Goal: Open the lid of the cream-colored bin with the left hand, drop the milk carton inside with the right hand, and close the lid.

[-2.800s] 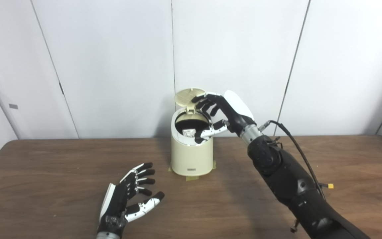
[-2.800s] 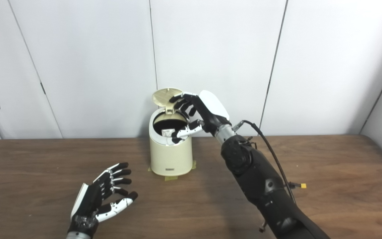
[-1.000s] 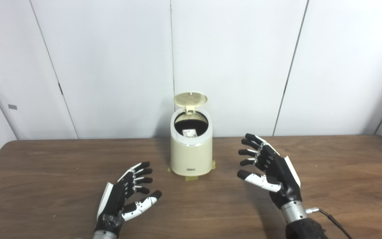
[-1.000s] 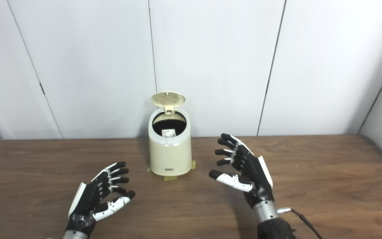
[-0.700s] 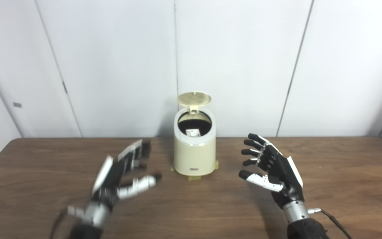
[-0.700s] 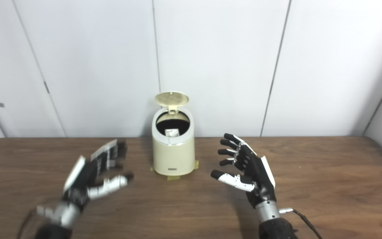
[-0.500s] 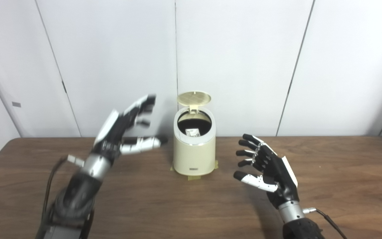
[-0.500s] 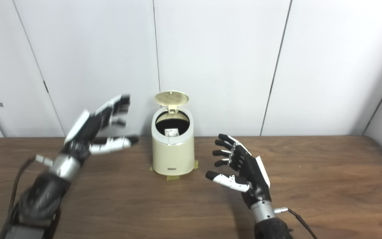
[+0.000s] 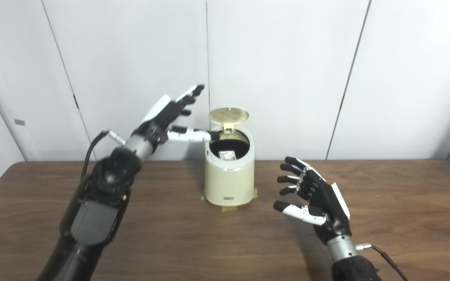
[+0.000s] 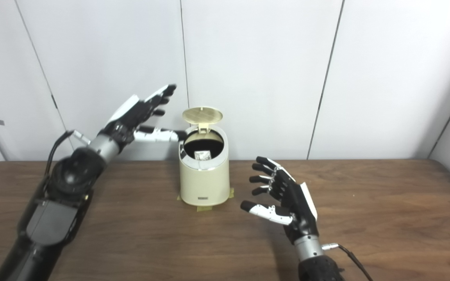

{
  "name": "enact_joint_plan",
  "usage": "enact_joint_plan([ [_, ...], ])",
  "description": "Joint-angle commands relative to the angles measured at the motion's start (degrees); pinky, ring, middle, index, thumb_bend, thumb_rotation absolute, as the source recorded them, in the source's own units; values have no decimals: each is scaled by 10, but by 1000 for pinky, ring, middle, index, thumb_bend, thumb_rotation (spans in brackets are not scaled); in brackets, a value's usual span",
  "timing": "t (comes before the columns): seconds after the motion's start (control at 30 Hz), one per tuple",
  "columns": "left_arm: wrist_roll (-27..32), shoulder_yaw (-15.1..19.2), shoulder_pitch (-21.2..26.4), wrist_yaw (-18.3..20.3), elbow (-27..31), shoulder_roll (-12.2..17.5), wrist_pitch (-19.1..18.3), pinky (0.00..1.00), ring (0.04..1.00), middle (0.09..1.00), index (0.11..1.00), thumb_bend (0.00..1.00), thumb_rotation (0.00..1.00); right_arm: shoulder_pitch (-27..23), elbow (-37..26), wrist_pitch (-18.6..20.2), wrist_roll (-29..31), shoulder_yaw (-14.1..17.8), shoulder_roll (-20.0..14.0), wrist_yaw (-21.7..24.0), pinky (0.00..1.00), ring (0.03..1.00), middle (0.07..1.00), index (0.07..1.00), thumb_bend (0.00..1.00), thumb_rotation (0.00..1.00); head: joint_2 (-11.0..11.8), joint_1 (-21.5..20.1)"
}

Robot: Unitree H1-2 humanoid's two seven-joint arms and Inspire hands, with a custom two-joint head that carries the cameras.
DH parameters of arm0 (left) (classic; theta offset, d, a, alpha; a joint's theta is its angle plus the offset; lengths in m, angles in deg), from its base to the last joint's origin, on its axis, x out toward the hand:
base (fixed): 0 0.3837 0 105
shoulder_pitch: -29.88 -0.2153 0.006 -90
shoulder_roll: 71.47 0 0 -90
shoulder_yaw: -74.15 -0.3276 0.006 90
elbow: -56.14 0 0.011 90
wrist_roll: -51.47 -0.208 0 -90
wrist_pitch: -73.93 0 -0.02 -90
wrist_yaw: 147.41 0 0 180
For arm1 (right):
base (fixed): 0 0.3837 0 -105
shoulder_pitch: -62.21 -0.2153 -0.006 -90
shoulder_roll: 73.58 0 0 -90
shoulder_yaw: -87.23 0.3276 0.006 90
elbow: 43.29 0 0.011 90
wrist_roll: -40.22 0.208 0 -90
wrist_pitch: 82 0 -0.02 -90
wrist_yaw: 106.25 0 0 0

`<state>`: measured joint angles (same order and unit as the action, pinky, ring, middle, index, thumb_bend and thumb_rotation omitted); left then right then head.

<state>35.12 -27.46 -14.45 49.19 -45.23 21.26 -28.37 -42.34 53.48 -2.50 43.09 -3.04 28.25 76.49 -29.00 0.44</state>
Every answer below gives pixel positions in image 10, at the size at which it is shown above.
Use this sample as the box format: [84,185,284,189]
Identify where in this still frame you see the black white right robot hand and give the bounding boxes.
[241,156,320,245]

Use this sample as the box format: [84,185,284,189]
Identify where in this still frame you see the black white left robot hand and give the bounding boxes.
[100,84,188,147]

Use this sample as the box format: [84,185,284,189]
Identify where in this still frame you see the cream round bin lid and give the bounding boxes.
[182,106,224,134]

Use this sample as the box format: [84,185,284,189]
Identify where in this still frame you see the cream-colored bin body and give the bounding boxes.
[178,125,230,206]

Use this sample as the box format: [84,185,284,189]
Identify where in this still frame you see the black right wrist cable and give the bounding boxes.
[322,243,374,281]

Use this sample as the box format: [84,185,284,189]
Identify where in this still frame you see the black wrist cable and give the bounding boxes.
[43,130,91,188]
[322,243,374,281]

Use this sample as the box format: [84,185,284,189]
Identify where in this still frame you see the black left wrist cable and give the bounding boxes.
[43,130,91,188]

